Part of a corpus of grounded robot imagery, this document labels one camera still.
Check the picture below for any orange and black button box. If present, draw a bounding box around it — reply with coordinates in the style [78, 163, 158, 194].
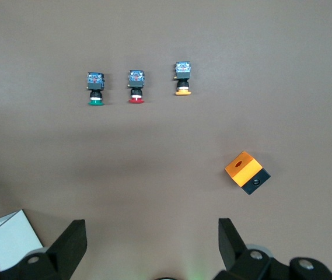
[225, 150, 271, 196]

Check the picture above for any green push button switch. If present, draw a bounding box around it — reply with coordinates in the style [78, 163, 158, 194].
[85, 72, 106, 107]

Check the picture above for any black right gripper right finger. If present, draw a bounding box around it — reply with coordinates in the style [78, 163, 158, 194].
[215, 218, 291, 280]

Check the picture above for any white drawer cabinet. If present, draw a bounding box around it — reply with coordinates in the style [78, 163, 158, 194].
[0, 209, 44, 272]

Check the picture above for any red push button switch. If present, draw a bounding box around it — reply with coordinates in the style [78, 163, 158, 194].
[127, 69, 146, 104]

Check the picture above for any yellow push button switch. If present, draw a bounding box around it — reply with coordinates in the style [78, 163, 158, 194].
[173, 61, 193, 96]

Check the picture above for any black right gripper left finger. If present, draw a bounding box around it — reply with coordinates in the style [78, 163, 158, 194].
[18, 219, 88, 280]

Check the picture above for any brown table cover sheet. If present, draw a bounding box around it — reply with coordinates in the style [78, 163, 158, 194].
[0, 0, 332, 280]

